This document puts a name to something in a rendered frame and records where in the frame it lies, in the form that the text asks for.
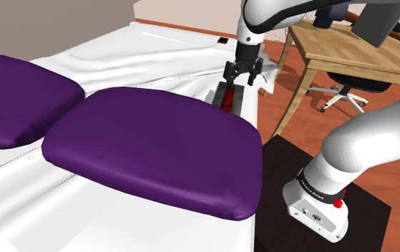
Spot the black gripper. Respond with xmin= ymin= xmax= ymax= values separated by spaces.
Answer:
xmin=223 ymin=42 xmax=264 ymax=87

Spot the grey flat rectangular board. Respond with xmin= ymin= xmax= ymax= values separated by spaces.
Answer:
xmin=205 ymin=81 xmax=246 ymax=117

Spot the red oblong object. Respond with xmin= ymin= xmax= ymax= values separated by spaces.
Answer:
xmin=221 ymin=86 xmax=235 ymax=112

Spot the dark blue box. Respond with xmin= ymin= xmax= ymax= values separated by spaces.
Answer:
xmin=312 ymin=6 xmax=337 ymax=29

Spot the light wooden desk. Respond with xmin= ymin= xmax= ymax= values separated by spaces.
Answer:
xmin=268 ymin=19 xmax=400 ymax=141

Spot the white bed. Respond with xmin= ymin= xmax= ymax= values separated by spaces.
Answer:
xmin=0 ymin=21 xmax=279 ymax=252

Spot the black office chair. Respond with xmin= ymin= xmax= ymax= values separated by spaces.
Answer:
xmin=306 ymin=71 xmax=393 ymax=115

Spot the purple pillow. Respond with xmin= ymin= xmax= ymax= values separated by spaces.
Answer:
xmin=0 ymin=52 xmax=86 ymax=150
xmin=41 ymin=86 xmax=264 ymax=222

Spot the grey monitor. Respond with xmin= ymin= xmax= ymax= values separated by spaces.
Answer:
xmin=351 ymin=0 xmax=400 ymax=49

